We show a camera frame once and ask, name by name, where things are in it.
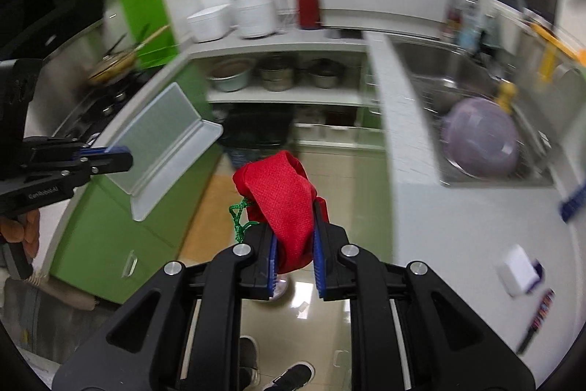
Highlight purple plastic basin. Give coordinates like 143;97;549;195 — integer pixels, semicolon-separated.
442;96;520;180

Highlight dark pot with lid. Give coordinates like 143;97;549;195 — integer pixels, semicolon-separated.
306;58;345;88

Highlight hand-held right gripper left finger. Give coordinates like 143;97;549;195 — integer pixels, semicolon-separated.
52;222;280;391

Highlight translucent plastic package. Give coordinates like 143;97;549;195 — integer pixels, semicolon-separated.
106;82;224;222

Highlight metal basin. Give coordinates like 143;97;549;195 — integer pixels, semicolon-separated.
207;58;255;92

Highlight patterned dark stick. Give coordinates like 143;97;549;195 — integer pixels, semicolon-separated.
516;288;556;355

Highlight tall white rice cooker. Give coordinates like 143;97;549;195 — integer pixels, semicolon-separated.
230;0;278;39

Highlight white small box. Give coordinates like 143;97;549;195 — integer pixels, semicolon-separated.
498;244;541;298

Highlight flat white rice cooker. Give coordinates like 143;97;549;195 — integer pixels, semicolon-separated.
188;5;230;43

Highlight person's left hand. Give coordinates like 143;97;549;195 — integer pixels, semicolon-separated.
0;209;42;259

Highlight yellow plastic scraper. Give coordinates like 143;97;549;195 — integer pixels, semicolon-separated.
531;22;586;82

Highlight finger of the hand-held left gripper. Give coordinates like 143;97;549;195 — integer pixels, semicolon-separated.
22;136;131;163
18;153;134;192

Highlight stainless steel sink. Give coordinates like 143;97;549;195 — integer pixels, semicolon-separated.
391;36;557;189

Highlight white open shelf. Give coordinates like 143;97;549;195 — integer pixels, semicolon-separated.
188;36;383;108

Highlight blue patterned vase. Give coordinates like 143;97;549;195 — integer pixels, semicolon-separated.
559;182;586;222

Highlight red electric kettle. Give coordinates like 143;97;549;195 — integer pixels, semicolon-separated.
297;0;323;30

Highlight frying pan with wooden handle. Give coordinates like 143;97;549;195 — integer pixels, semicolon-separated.
87;25;170;86

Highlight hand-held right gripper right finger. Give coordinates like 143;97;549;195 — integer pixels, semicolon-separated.
312;196;536;391

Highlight gas stove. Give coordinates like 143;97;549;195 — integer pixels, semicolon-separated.
50;70;147;144

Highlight red fabric pouch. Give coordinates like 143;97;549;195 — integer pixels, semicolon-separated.
228;150;328;275

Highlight black sneaker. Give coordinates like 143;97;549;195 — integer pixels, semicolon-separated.
238;336;262;387
275;362;316;391

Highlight white storage boxes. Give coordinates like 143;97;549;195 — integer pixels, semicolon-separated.
293;107;381;151

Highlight steel pot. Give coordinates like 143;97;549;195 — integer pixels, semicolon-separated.
256;56;294;92

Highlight yellow sponge brush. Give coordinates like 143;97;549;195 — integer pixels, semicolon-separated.
497;80;518;112

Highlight green cabinet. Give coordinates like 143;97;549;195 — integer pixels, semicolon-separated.
50;0;220;305

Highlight blue dish soap bottle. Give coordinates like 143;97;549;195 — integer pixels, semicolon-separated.
458;13;481;48

